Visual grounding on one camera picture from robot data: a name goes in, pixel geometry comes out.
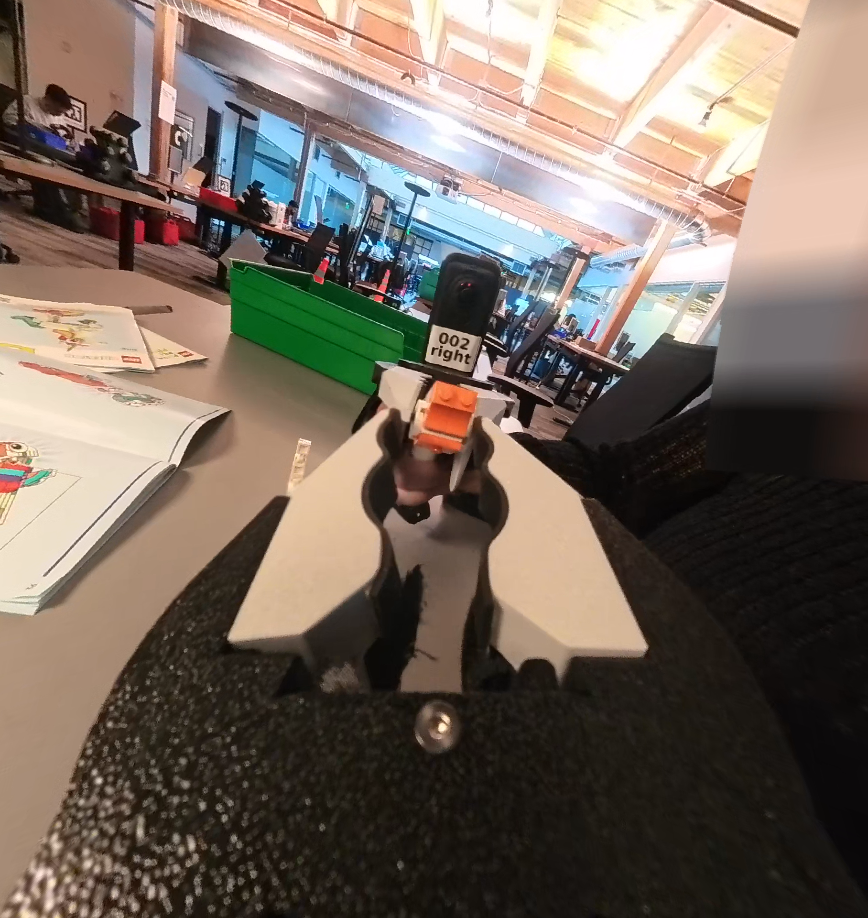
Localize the orange toy brick head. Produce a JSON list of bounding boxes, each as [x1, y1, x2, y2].
[[407, 382, 478, 461]]

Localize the black machine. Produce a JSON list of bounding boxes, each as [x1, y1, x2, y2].
[[83, 125, 142, 189]]

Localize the closed instruction booklet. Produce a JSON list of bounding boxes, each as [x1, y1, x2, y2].
[[0, 289, 157, 375]]

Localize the black floor lamp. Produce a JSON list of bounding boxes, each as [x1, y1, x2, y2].
[[403, 181, 433, 266], [222, 100, 260, 216]]

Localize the green plastic bin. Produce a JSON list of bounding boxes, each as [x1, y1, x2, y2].
[[228, 258, 429, 397]]

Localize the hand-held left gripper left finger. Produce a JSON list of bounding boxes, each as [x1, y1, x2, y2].
[[226, 409, 410, 671]]

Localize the open pale blue instruction booklet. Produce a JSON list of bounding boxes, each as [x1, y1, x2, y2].
[[0, 343, 232, 616]]

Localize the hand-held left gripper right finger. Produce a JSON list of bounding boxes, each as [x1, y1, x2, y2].
[[473, 416, 650, 684]]

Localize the wooden work table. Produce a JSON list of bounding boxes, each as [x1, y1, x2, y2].
[[0, 143, 180, 272], [545, 336, 639, 406]]

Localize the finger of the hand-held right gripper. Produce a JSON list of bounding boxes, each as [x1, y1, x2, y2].
[[445, 387, 512, 497], [377, 362, 435, 446]]

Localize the black office chair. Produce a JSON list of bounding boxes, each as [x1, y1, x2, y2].
[[563, 333, 719, 450], [265, 222, 336, 275]]

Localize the person's right hand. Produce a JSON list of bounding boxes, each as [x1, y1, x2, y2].
[[393, 458, 452, 508]]

